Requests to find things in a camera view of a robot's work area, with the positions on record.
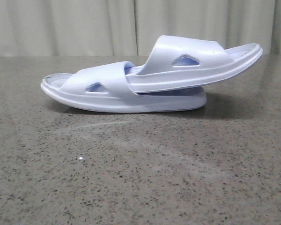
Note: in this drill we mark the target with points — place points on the light blue slipper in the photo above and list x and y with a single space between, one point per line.
106 89
179 62

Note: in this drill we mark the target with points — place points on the pale green curtain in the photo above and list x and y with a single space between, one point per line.
131 27

